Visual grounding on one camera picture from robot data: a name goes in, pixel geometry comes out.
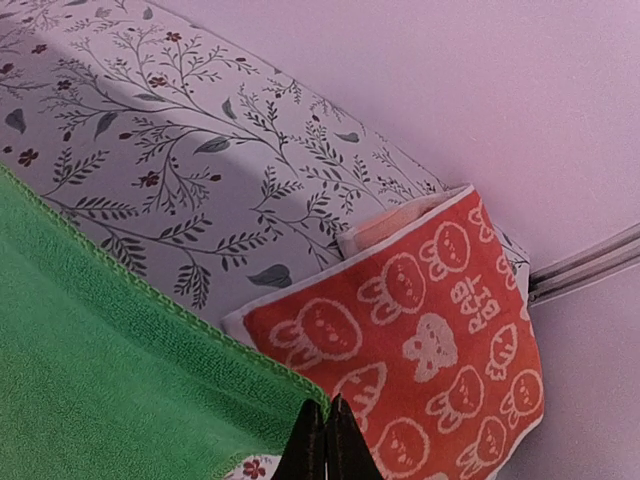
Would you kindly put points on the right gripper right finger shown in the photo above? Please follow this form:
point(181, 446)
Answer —
point(348, 456)

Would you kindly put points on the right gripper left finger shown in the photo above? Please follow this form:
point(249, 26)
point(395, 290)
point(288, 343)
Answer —
point(304, 454)

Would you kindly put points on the green microfiber towel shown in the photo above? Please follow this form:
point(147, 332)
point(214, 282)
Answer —
point(104, 377)

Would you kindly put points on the right aluminium frame post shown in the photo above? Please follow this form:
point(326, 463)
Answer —
point(607, 258)

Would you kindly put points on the orange rabbit pattern towel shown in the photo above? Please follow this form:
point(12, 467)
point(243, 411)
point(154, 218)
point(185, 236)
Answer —
point(425, 334)

